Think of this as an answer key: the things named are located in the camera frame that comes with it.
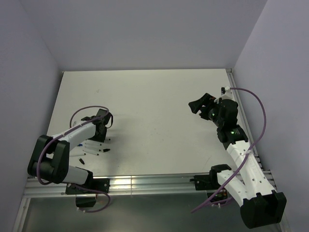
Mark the aluminium front rail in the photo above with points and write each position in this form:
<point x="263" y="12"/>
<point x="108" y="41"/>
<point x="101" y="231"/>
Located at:
<point x="122" y="185"/>

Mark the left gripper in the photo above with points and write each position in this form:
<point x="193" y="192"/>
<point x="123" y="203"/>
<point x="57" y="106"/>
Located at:
<point x="101" y="138"/>

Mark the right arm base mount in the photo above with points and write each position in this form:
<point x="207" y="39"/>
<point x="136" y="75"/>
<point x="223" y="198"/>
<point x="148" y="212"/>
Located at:
<point x="204" y="182"/>

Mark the aluminium side rail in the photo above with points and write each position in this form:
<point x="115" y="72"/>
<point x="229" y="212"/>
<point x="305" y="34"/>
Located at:
<point x="243" y="117"/>

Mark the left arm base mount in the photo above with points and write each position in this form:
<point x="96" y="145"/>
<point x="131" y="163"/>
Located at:
<point x="86" y="195"/>

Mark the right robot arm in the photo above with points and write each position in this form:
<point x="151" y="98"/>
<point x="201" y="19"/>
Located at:
<point x="260" y="204"/>

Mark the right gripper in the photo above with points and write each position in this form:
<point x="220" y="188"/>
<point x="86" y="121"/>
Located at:
<point x="206" y="100"/>

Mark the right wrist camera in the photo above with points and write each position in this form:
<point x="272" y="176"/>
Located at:
<point x="226" y="94"/>

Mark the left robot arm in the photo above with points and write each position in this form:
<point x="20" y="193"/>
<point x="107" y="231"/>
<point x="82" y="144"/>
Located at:
<point x="49" y="161"/>

